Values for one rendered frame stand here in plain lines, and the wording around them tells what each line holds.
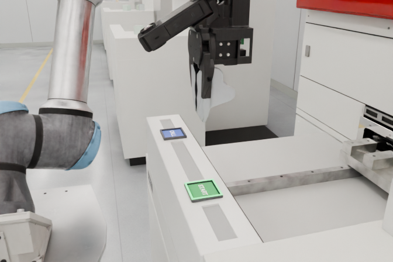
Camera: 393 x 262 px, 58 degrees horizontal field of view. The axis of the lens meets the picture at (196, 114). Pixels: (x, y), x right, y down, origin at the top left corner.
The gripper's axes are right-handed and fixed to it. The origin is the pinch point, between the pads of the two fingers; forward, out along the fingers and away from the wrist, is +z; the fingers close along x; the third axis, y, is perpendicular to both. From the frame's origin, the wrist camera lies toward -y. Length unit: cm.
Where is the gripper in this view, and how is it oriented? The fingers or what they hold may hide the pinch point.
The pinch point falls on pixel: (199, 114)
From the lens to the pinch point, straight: 57.6
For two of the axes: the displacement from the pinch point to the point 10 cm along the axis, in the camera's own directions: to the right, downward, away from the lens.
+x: -2.6, -3.3, 9.1
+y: 9.6, -0.9, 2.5
